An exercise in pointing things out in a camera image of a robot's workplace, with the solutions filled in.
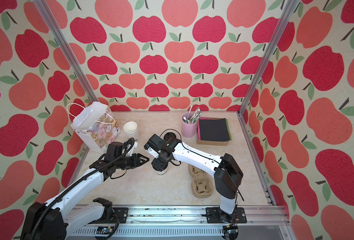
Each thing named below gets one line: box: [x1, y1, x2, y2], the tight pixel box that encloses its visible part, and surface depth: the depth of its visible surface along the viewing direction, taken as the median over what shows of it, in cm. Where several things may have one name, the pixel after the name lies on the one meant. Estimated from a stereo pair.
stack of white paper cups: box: [123, 121, 139, 136], surface depth 97 cm
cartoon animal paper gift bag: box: [66, 101, 121, 152], surface depth 90 cm
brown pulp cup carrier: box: [188, 164, 214, 199], surface depth 81 cm
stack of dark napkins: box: [197, 117, 232, 142], surface depth 107 cm
